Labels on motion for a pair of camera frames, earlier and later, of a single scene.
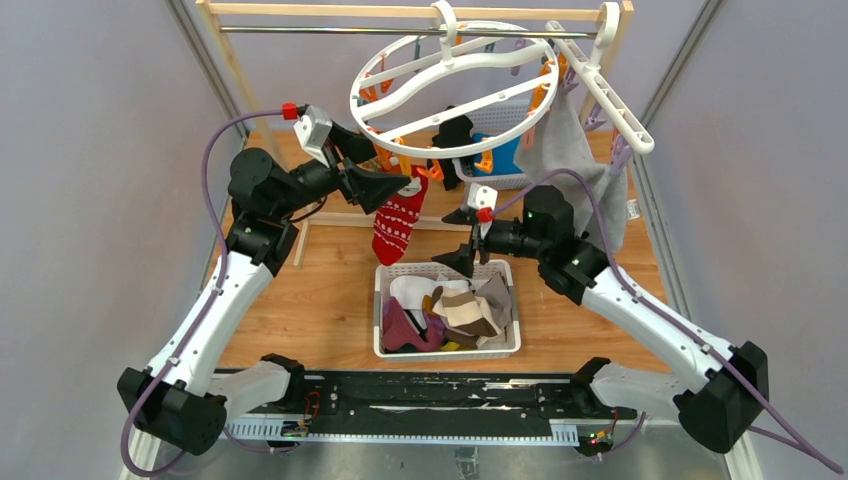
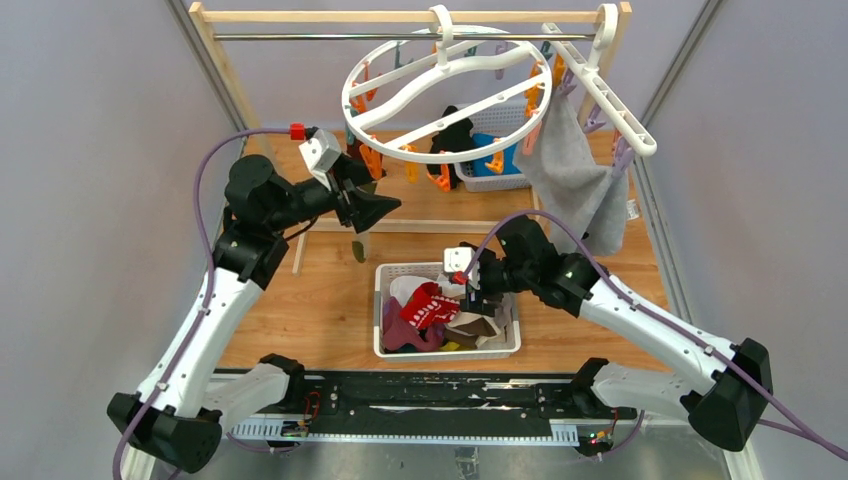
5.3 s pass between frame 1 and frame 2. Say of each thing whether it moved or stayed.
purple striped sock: stayed
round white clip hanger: moved
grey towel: stayed
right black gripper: moved
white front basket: stayed
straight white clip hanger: stayed
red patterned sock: moved
